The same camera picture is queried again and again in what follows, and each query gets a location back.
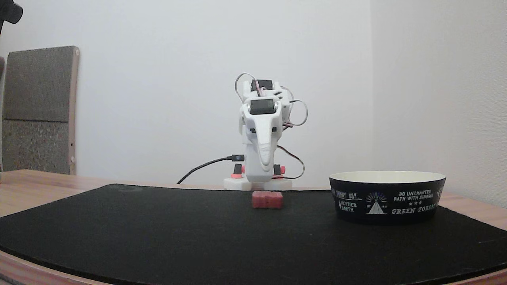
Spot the red block toy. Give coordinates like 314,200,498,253
252,191,284,209

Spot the black printed bowl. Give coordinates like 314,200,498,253
329,171,446,225

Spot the black felt mat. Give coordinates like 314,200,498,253
0,183,507,285

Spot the grey upholstered chair back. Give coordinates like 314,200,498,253
2,46,80,175

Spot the dark rounded object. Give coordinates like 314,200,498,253
0,0,23,35

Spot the red white servo wire loop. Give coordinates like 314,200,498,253
283,86,309,127
234,72,262,104

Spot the red black base wire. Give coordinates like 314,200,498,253
277,145,305,180

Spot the black usb cable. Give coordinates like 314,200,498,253
177,155,245,184

